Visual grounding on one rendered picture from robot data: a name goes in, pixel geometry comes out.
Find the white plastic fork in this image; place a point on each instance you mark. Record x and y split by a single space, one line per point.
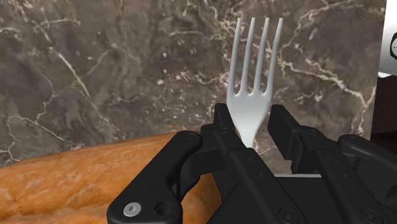
248 102

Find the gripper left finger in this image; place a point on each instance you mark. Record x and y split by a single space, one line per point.
173 173

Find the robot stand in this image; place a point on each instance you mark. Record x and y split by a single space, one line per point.
384 105

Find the golden brown bread loaf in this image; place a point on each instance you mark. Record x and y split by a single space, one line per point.
71 183

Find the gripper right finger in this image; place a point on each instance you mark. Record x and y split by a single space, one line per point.
328 161

